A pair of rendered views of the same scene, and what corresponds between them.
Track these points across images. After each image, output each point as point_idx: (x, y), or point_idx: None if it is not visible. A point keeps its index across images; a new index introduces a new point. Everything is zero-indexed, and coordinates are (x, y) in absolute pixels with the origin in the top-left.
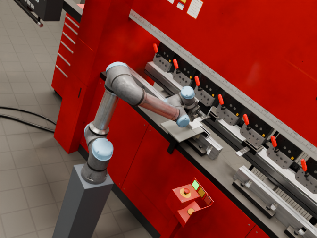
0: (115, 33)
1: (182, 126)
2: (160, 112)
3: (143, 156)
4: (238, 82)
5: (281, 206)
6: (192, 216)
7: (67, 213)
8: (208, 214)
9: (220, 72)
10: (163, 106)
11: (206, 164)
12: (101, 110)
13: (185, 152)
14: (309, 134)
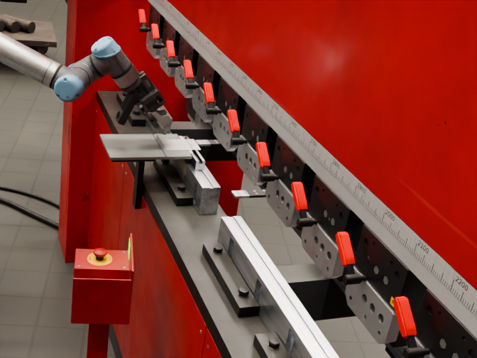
0: (108, 14)
1: (64, 98)
2: (13, 62)
3: (123, 233)
4: (207, 24)
5: (264, 284)
6: (80, 295)
7: None
8: (170, 329)
9: (192, 20)
10: (17, 51)
11: (177, 217)
12: None
13: (148, 197)
14: (272, 82)
